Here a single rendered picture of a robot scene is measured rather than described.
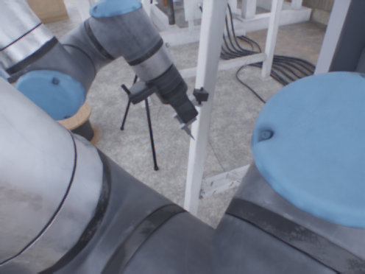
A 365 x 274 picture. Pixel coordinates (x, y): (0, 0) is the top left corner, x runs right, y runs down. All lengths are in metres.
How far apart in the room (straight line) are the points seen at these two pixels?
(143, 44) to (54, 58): 0.17
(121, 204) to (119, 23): 0.38
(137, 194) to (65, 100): 0.26
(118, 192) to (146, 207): 0.02
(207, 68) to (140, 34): 0.36
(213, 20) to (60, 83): 0.51
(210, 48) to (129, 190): 0.65
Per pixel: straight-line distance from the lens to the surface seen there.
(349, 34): 1.08
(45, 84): 0.40
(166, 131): 1.85
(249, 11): 3.78
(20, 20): 0.41
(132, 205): 0.17
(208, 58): 0.79
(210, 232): 0.16
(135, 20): 0.49
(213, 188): 1.15
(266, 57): 2.44
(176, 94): 0.55
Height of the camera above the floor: 1.15
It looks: 40 degrees down
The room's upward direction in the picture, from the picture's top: 6 degrees counter-clockwise
